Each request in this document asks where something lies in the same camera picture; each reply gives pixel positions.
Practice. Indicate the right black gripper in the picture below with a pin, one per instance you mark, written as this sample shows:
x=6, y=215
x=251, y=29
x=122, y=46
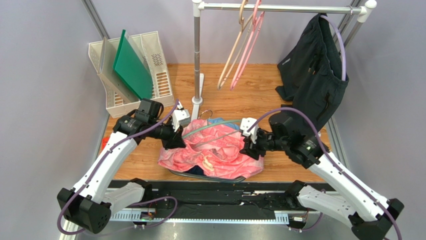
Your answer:
x=252, y=145

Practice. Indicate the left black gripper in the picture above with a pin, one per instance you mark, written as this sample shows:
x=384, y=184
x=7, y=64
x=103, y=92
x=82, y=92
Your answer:
x=175, y=140

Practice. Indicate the green clothes hanger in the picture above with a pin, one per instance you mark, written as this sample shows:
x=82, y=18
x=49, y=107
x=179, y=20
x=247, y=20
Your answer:
x=212, y=131

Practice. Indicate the pink patterned shorts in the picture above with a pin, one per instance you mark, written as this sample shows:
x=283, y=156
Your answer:
x=220, y=158

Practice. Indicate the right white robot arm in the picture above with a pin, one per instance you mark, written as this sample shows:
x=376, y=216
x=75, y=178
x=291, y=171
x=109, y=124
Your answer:
x=369, y=214

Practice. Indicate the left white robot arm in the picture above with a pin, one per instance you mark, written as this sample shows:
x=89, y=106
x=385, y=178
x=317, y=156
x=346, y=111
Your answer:
x=87, y=206

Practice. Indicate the pink clothes hanger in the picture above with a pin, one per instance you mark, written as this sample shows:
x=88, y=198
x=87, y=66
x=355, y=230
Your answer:
x=250, y=41

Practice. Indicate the dark hanging shorts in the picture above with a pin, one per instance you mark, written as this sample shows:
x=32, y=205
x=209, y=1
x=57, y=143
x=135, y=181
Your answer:
x=314, y=73

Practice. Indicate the beige clothes hanger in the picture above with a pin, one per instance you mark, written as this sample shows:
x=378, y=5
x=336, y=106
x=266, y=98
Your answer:
x=235, y=53

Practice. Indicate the purple clothes hanger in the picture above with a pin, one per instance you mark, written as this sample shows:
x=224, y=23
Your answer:
x=339, y=40

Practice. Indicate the light blue garment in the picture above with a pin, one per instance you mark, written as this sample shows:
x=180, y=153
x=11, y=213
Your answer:
x=233, y=125

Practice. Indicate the navy blue garment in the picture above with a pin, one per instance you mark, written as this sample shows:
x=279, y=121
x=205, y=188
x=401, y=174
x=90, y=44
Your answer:
x=196, y=170

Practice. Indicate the grey laundry basket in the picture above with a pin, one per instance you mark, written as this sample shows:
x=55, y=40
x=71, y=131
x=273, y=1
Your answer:
x=209, y=178

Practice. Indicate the red small box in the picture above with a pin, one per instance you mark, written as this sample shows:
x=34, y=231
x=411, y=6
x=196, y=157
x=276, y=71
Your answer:
x=104, y=142

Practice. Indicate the green folder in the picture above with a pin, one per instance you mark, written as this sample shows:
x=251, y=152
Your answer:
x=129, y=66

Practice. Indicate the grey folder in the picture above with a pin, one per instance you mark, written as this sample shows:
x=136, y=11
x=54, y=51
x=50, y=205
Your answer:
x=108, y=75

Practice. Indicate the metal clothes rack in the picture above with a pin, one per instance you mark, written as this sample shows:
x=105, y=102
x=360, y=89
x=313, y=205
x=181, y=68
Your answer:
x=355, y=15

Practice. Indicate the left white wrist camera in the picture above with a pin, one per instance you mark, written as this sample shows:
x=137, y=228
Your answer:
x=180, y=117

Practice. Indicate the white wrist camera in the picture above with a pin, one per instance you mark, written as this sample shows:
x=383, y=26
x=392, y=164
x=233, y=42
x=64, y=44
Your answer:
x=180, y=117
x=249, y=127

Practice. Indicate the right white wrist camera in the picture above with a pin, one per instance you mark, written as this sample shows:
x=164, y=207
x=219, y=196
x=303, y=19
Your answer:
x=249, y=127

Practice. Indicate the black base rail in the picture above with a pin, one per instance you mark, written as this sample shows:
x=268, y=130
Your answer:
x=220, y=201

